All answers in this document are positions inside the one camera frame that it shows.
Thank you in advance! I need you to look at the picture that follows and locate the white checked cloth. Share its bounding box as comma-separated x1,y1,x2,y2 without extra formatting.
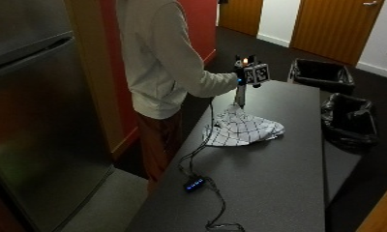
202,103,286,148

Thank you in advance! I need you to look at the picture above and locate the white marker cube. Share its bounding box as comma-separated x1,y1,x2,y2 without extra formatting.
242,63,270,86

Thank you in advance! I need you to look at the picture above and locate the bin with black bag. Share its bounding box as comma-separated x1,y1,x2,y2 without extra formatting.
286,57,357,97
320,92,380,150

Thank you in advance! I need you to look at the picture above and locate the the person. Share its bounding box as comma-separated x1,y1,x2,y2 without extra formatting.
113,0,240,194

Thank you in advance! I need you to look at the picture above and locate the wooden door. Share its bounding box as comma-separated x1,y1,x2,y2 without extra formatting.
289,0,387,68
216,0,264,38

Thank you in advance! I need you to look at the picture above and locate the black hub with blue lights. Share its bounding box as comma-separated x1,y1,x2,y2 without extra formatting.
182,175,208,193

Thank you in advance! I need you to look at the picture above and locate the wooden side panel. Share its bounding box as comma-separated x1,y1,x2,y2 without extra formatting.
63,0,139,160

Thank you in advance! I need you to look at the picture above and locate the stainless steel refrigerator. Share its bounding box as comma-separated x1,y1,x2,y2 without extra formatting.
0,0,116,232

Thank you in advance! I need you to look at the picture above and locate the wooden cabinet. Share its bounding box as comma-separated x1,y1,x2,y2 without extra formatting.
354,175,387,232

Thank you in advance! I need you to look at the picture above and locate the black cable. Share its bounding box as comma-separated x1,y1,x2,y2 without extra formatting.
202,175,248,232
176,99,216,178

